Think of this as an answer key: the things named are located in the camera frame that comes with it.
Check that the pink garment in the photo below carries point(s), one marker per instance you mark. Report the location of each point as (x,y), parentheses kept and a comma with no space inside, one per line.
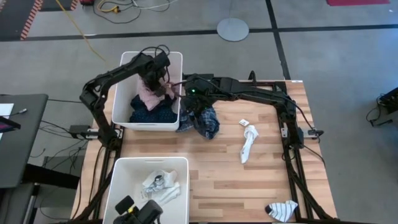
(149,98)

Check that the grey round floor disc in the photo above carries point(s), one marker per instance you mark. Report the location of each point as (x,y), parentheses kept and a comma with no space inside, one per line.
(232,29)

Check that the black device with yellow mark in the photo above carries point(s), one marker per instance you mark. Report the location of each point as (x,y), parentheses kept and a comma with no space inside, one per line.
(149,213)

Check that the blue plaid shirt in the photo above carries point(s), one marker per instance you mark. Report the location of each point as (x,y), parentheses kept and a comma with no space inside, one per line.
(210,124)

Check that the white plastic bin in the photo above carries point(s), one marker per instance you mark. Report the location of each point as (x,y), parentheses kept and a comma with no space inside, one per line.
(124,93)
(124,174)

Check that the black mat orange striped edge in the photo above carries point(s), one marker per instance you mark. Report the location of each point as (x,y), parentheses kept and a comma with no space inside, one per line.
(14,18)

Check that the black power adapter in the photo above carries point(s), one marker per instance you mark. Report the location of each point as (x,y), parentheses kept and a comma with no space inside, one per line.
(78,130)

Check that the black desk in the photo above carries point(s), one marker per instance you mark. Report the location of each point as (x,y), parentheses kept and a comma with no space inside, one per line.
(21,146)

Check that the red floor object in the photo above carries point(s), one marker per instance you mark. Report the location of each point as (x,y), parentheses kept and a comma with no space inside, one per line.
(86,2)

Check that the silver mounting plate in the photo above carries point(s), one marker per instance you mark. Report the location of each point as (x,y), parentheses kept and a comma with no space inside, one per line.
(284,132)

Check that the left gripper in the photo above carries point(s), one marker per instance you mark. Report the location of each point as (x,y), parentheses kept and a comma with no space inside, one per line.
(155,67)

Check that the long white sock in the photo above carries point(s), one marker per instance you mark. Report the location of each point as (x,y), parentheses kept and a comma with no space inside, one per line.
(248,143)

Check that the black aluminium table frame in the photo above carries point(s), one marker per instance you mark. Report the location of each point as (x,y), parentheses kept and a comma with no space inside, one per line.
(248,83)

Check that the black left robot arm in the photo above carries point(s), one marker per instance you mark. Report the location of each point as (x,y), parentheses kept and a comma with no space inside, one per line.
(99,112)

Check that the dark tablet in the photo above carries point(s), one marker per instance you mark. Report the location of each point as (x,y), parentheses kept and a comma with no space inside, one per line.
(7,124)

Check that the navy dotted garment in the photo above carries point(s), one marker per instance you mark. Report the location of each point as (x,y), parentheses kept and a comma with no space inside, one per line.
(155,115)

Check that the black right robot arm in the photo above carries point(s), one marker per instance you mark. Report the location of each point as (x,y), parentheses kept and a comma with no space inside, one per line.
(258,91)

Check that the magenta floor mat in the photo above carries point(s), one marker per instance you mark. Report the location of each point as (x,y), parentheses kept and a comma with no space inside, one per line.
(357,2)

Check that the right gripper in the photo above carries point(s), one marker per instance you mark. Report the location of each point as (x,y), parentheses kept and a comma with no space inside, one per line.
(202,99)

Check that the white paper sheet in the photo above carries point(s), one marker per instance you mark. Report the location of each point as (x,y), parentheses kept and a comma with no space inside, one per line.
(5,109)

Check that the plain white sock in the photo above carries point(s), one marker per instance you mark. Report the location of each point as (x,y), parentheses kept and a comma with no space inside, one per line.
(171,177)
(169,195)

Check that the white power strip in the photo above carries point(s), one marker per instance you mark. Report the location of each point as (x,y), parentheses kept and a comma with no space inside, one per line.
(92,134)

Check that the striped sock with black toe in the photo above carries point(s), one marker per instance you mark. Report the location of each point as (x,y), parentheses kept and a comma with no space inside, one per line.
(283,211)

